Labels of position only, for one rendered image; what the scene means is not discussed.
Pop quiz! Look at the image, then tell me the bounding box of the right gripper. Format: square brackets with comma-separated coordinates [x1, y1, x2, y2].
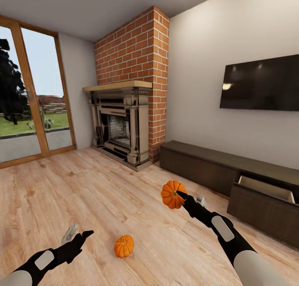
[176, 191, 205, 220]

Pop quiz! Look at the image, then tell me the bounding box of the pumpkin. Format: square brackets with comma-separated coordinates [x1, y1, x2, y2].
[161, 180, 187, 209]
[114, 235, 134, 259]

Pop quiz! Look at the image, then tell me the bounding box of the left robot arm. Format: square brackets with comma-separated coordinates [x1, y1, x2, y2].
[0, 224, 94, 286]

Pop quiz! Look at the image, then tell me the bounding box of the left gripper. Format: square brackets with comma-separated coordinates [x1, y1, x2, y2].
[63, 230, 94, 264]

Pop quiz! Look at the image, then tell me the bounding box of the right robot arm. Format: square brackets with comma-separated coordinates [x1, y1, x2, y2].
[176, 191, 292, 286]

